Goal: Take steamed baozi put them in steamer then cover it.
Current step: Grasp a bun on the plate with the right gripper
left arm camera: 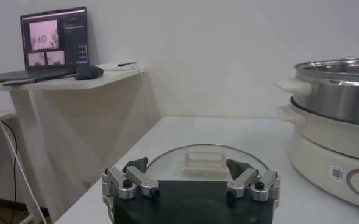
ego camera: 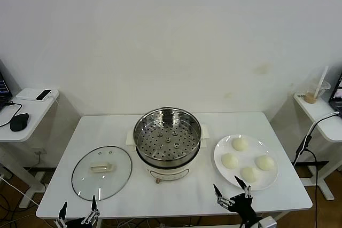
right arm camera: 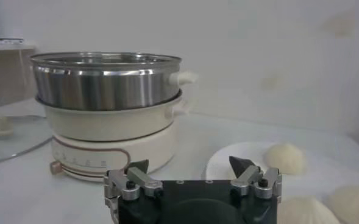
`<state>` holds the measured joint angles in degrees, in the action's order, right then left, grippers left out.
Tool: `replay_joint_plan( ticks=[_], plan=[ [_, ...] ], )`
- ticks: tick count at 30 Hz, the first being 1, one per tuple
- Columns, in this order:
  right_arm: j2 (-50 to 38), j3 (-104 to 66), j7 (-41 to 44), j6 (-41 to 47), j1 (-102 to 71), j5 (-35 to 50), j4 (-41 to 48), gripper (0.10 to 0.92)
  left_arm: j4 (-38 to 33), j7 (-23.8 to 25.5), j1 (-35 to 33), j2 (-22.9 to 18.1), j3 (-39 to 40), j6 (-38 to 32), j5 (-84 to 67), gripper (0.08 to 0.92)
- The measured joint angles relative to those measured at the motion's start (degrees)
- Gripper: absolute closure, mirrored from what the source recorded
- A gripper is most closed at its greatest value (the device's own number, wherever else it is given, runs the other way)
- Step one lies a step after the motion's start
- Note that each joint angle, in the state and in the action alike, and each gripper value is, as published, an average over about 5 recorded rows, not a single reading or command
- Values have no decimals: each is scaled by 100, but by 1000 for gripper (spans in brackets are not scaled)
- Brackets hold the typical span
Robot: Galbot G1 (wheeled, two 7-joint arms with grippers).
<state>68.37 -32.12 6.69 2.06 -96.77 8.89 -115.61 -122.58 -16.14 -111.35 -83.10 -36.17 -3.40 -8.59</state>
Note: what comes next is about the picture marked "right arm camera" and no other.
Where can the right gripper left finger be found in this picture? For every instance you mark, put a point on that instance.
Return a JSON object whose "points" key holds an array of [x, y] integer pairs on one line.
{"points": [[136, 178]]}

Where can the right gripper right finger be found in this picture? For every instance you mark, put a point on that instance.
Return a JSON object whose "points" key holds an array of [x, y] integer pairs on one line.
{"points": [[247, 178]]}

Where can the white steamed baozi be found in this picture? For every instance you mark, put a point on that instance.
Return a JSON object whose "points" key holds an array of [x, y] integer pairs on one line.
{"points": [[307, 211], [284, 159], [354, 204]]}

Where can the round glass pot lid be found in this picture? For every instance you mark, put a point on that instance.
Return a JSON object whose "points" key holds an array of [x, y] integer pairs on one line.
{"points": [[23, 140]]}

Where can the round white plate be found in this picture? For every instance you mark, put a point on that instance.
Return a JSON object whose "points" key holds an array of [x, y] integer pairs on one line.
{"points": [[228, 158]]}

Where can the white side desk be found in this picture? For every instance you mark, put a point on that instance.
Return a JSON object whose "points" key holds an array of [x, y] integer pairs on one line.
{"points": [[5, 76]]}

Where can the small black handheld device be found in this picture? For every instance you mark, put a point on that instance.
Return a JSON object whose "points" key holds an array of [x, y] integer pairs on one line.
{"points": [[11, 39]]}

